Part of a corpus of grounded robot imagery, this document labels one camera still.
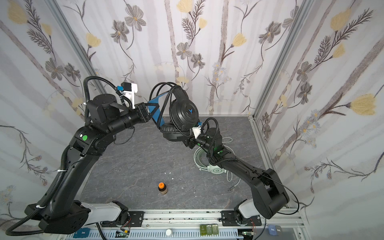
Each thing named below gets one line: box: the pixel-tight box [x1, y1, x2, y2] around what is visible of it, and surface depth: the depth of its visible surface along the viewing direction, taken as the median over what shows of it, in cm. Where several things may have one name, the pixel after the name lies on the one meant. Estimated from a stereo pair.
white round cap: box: [165, 228, 173, 237], surface depth 68 cm
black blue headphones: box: [147, 82, 199, 142], surface depth 46 cm
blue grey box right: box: [267, 225, 282, 236], surface depth 71 cm
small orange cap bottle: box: [158, 182, 168, 195], surface depth 78 cm
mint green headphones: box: [193, 147, 227, 175], surface depth 88 cm
